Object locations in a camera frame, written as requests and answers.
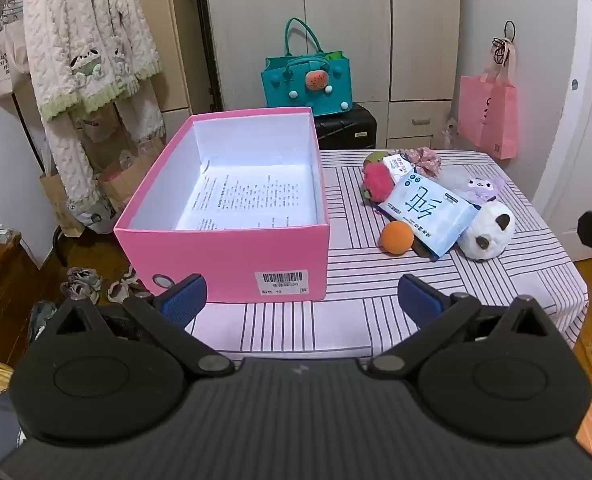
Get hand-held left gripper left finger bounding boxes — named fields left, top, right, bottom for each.
left=28, top=274, right=237, bottom=376

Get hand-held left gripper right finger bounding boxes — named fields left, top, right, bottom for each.
left=368, top=274, right=569, bottom=378

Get pink cardboard box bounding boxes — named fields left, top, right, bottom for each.
left=113, top=106, right=331, bottom=304

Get orange ball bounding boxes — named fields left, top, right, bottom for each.
left=380, top=221, right=417, bottom=256

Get large blue tissue packet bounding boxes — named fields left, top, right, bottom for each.
left=377, top=175, right=482, bottom=261

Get white round plush toy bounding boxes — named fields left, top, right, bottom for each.
left=457, top=200, right=517, bottom=262

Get pink fluffy pompom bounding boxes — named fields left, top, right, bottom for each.
left=361, top=162, right=396, bottom=204

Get purple plush toy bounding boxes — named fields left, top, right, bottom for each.
left=441, top=167, right=506, bottom=206

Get small white tissue packet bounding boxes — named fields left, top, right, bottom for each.
left=382, top=154, right=422, bottom=183

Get pink floral scrunchie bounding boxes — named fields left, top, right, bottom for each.
left=401, top=146, right=443, bottom=178

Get white sneaker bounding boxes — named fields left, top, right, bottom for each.
left=107, top=266, right=153, bottom=304

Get striped tablecloth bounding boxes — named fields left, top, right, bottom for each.
left=186, top=147, right=589, bottom=361

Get white door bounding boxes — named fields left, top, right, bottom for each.
left=531, top=0, right=592, bottom=261

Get grey sneaker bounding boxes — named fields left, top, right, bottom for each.
left=60, top=266, right=103, bottom=304

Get printed paper sheet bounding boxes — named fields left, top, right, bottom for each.
left=176, top=162, right=319, bottom=231

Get black clothes rack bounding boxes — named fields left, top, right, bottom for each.
left=0, top=0, right=127, bottom=268

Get brown paper bag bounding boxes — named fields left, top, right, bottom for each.
left=96, top=144, right=163, bottom=212
left=38, top=170, right=85, bottom=237

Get pink shopping bag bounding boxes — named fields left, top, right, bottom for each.
left=457, top=42, right=519, bottom=161

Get clear plastic bag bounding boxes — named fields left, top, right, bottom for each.
left=441, top=116, right=460, bottom=149

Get wooden side table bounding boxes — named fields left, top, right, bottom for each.
left=0, top=215, right=43, bottom=361

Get black suitcase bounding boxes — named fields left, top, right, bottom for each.
left=312, top=102, right=378, bottom=151

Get teal felt handbag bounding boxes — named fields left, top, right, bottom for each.
left=261, top=17, right=353, bottom=111

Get beige tall cabinet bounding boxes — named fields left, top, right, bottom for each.
left=123, top=0, right=222, bottom=116

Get beige wardrobe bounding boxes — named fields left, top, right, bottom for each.
left=196, top=0, right=462, bottom=151

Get cream fleece jacket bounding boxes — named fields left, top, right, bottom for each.
left=23, top=0, right=163, bottom=122

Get beige canvas tote bag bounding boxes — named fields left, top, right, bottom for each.
left=0, top=0, right=32, bottom=101

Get black hair ties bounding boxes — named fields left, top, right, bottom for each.
left=491, top=20, right=518, bottom=66

